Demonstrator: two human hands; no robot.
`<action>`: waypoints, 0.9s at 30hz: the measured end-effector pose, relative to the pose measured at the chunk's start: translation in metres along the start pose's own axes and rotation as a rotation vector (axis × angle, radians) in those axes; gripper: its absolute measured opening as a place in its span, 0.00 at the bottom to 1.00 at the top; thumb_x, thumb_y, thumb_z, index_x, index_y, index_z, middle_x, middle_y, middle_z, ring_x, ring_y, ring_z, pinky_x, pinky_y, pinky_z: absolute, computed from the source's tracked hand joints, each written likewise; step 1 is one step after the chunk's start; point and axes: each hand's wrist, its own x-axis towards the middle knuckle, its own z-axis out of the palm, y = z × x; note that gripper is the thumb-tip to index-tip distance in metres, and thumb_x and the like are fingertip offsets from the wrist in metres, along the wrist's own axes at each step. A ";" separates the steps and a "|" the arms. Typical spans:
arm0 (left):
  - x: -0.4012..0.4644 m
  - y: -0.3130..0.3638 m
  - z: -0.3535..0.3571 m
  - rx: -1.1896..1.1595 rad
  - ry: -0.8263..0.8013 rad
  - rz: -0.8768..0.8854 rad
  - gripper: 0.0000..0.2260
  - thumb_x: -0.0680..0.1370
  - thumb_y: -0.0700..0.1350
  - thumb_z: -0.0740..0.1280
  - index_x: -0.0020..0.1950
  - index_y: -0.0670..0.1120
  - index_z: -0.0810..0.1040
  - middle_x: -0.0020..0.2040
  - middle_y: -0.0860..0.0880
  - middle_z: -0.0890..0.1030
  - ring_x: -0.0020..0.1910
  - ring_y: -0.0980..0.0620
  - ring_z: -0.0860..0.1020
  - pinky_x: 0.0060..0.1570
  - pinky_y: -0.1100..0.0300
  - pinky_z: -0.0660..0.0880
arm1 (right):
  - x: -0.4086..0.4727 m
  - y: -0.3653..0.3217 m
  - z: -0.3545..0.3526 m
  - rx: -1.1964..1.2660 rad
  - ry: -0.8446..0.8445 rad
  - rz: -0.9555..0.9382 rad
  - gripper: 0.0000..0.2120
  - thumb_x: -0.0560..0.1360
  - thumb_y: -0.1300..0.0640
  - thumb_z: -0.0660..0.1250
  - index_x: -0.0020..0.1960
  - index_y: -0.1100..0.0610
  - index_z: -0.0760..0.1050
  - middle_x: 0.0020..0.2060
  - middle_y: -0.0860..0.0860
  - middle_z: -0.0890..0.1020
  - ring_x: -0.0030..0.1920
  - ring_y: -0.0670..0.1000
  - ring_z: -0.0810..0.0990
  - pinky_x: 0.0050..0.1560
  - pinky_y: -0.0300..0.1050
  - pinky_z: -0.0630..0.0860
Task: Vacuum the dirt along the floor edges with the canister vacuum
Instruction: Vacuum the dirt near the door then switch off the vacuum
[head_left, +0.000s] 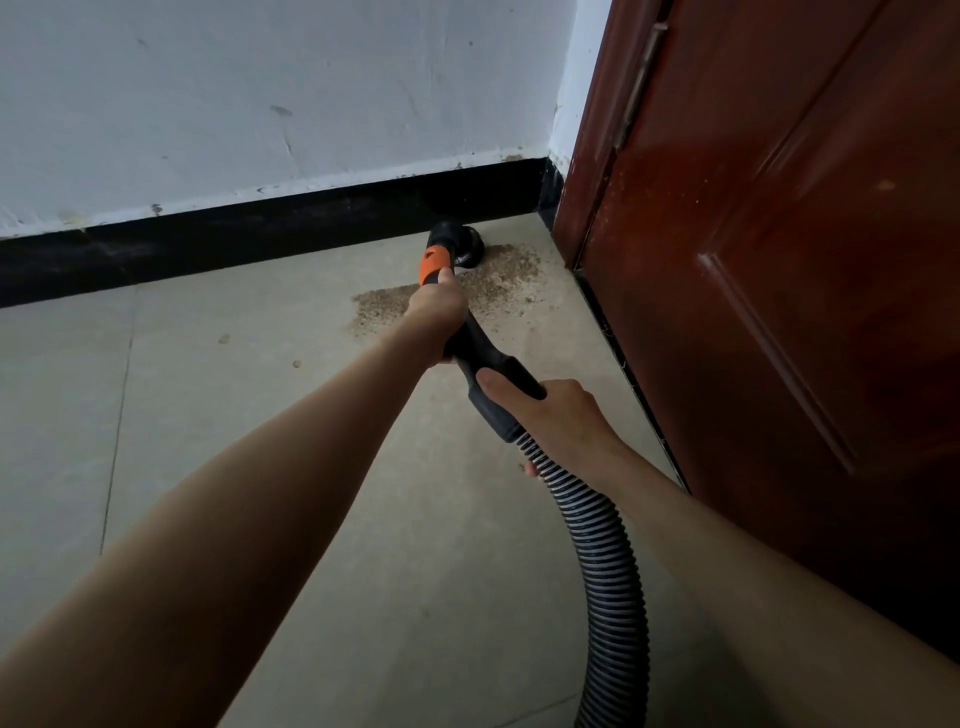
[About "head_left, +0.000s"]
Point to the person's right hand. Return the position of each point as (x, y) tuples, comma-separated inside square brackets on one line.
[(567, 428)]

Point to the person's left hand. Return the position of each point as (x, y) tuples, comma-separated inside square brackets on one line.
[(435, 312)]

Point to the brown sawdust dirt patch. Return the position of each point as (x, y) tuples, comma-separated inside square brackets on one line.
[(383, 308)]

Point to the person's right forearm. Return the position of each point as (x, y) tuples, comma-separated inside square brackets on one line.
[(795, 615)]

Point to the person's left forearm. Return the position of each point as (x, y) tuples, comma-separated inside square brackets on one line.
[(180, 570)]

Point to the tiled floor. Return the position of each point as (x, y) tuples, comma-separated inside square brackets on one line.
[(180, 405)]

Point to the dark red wooden panel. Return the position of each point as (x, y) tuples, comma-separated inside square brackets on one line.
[(780, 255)]

